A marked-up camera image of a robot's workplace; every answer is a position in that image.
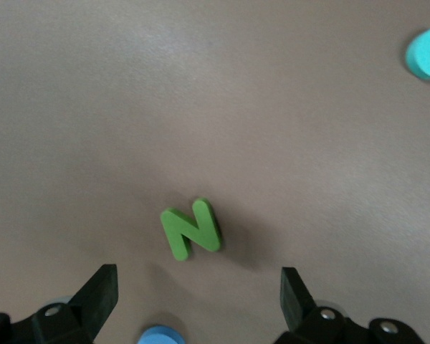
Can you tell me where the green foam letter N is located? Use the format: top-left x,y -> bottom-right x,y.
160,197 -> 223,261

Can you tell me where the brown table cover sheet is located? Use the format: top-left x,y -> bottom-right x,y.
0,0 -> 430,344

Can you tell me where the blue foam letter o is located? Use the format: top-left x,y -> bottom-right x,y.
138,325 -> 183,344

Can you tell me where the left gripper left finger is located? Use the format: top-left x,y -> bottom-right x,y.
0,264 -> 119,344

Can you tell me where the teal foam letter c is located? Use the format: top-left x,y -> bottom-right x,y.
405,24 -> 430,82

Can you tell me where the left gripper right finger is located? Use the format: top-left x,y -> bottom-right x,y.
272,267 -> 426,344

